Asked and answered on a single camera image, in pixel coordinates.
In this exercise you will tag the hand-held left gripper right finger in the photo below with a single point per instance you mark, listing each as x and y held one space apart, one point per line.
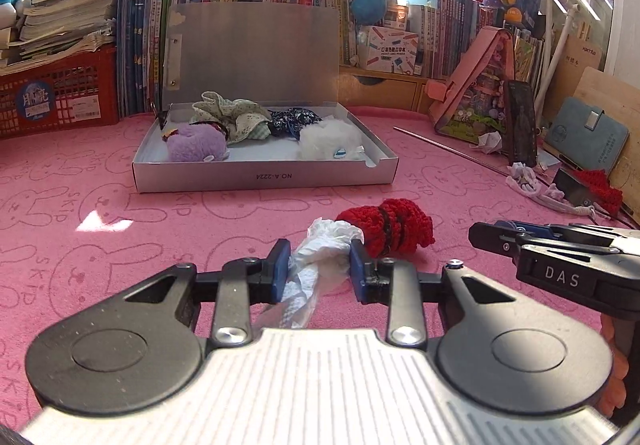
357 272

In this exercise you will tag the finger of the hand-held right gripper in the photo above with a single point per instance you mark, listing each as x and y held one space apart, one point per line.
525 227
492 237

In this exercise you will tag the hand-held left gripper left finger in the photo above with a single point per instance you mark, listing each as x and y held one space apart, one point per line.
281 270

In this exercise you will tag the white tissue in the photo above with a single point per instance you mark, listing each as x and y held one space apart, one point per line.
320 255

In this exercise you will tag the red crochet scrunchie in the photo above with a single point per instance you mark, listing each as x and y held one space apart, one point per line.
405 225
600 187

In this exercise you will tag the white fluffy plush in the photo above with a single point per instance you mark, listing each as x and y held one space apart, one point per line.
325 137

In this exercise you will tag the purple fluffy plush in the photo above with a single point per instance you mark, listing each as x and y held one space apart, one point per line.
192 145

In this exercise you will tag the green floral cloth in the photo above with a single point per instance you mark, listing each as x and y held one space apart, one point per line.
240 117

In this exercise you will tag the grey storage box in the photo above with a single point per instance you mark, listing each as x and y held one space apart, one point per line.
250 50

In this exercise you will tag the person's right hand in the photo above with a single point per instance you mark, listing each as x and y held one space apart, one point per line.
617 365

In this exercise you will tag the lilac fabric scrunchie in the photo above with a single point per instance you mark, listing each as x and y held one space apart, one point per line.
525 177

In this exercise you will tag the folded paper figure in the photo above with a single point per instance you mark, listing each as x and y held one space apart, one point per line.
489 142

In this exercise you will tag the dark flat slab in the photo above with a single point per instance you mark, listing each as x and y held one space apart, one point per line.
520 125

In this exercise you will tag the thin metal rod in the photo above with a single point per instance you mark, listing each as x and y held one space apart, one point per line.
440 145

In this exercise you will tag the blue notebook with clasp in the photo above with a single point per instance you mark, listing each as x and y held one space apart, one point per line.
585 135

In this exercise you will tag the wooden board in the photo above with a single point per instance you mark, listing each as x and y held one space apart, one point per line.
625 145

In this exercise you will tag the pink toy house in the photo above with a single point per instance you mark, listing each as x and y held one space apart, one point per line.
475 95

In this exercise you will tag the pink block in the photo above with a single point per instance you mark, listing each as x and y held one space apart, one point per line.
436 92

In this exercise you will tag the pink bunny print mat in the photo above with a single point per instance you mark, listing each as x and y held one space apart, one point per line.
125 235

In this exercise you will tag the wooden drawer shelf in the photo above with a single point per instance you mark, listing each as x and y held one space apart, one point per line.
390 87

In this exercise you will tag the brown cardboard box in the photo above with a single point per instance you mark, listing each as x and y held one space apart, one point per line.
585 55

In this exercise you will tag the white plastic pipe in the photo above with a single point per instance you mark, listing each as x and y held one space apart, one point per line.
560 40

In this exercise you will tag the black binder clip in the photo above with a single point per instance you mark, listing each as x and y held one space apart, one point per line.
161 117

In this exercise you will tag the white label printer box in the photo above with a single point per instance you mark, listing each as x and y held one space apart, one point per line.
390 50

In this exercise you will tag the row of colourful books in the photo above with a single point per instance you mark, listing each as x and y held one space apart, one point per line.
450 25

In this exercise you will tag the row of thin blue books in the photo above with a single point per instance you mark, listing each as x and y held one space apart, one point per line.
140 35

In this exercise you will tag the large red plastic basket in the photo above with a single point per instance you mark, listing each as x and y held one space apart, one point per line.
65 90

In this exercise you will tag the stack of worn books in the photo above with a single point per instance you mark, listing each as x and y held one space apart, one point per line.
65 15

